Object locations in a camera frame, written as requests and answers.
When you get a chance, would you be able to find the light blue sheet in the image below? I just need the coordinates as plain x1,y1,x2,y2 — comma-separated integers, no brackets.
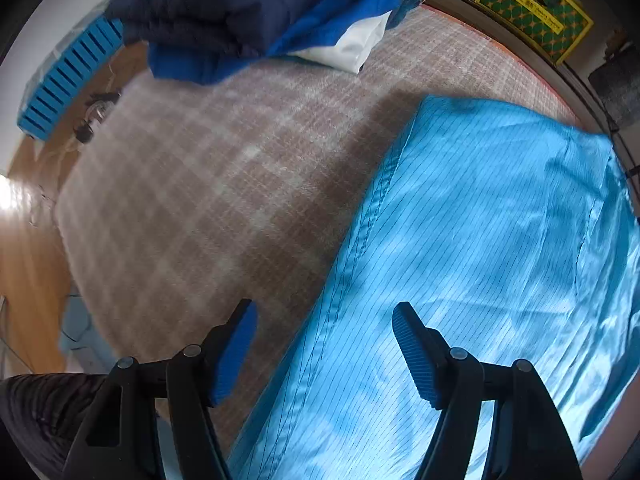
59,285,116,368

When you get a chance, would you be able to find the yellow green patterned box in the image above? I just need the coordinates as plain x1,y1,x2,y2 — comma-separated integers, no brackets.
474,0,595,67

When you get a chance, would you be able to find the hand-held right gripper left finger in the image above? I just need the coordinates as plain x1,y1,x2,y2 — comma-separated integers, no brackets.
62,298,258,480

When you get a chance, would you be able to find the dark grey cloth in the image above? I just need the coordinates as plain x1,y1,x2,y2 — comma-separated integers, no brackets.
587,40,640,133

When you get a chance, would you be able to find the blue and white garment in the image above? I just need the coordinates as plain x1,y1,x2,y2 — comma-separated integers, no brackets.
147,0,431,86

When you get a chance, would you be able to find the blue slatted plastic crate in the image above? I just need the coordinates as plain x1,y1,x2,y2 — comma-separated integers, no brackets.
17,16,125,141

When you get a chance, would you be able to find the person's leg in striped pants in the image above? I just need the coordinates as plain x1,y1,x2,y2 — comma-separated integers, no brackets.
0,372,108,480

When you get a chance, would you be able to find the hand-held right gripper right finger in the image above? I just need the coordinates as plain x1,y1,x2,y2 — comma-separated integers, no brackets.
391,301,583,480

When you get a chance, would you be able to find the navy blue garment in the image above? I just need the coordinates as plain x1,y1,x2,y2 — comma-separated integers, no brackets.
107,0,401,58

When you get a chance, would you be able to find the beige plaid blanket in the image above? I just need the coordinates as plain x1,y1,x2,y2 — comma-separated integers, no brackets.
55,4,583,456

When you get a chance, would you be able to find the light blue pinstriped coat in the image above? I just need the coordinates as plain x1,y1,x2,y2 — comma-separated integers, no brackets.
227,94,640,480

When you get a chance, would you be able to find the clear glass object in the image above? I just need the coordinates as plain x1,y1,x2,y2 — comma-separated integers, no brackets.
75,101,112,143

